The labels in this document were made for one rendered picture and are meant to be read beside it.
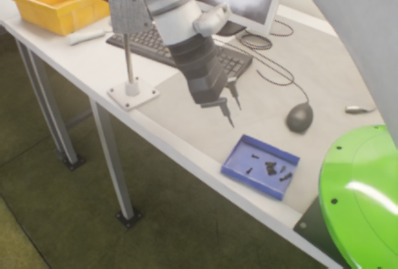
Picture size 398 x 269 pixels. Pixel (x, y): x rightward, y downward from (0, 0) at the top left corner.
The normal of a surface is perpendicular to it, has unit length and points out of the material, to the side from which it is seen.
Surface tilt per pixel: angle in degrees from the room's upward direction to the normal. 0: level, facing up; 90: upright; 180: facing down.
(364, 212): 21
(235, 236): 0
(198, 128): 0
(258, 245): 0
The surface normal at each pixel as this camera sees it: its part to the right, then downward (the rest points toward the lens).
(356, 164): -0.27, -0.81
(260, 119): 0.04, -0.73
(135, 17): -0.10, 0.68
